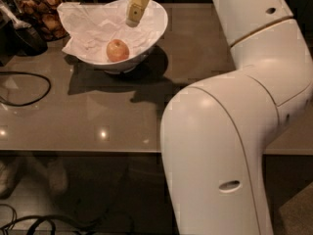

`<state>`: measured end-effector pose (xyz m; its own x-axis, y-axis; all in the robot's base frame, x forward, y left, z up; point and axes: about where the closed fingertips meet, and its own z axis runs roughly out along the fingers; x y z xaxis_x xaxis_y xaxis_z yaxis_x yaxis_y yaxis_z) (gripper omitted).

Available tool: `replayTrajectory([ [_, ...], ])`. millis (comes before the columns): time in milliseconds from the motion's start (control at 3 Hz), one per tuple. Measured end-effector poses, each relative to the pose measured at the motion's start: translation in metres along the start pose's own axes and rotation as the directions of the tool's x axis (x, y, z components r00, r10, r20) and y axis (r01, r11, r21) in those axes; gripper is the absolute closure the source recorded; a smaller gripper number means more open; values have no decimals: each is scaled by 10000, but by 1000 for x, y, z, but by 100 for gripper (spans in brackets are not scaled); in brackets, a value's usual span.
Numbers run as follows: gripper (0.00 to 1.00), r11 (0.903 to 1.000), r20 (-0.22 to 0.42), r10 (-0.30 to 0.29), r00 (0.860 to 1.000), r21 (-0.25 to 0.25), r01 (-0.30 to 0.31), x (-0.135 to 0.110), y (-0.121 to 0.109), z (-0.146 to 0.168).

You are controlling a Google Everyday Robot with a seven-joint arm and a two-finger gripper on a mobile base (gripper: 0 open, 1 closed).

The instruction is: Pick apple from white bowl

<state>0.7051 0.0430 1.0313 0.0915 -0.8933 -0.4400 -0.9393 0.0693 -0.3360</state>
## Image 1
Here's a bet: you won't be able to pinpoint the red yellow apple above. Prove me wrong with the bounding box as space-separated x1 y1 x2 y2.
106 39 129 62

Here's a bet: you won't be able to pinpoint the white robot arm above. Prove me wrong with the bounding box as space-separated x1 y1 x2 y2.
160 0 313 235

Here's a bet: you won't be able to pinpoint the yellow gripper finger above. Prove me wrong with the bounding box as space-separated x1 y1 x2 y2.
126 0 150 27

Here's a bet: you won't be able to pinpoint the black device with white handle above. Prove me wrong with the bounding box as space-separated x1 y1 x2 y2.
0 1 48 56

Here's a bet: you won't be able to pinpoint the black cable on table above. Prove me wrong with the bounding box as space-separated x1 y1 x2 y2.
0 70 52 108

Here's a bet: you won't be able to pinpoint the white bowl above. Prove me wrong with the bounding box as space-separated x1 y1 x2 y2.
72 0 168 74

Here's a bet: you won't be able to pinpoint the black cables on floor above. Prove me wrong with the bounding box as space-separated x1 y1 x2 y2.
0 203 99 235

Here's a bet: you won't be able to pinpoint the glass jar of snacks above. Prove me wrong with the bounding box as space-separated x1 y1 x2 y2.
14 0 67 41

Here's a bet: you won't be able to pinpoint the white crumpled paper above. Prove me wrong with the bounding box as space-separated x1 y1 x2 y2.
57 0 160 64

